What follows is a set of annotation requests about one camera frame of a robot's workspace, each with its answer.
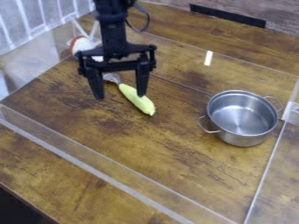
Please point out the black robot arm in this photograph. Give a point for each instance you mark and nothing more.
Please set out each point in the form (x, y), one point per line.
(113, 12)

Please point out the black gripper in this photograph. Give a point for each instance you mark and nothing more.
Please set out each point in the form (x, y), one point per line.
(117, 55)

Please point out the green handled metal spoon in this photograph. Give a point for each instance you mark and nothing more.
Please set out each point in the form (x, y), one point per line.
(141, 101)

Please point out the stainless steel pot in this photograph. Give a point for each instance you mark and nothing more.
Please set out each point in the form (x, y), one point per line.
(241, 117)

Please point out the white mushroom toy red cap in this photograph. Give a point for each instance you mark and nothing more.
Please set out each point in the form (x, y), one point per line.
(82, 43)

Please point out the black bar on table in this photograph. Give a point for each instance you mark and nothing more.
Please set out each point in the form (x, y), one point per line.
(229, 16)

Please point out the clear acrylic stand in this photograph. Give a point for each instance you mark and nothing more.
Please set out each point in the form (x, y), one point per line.
(89, 30)

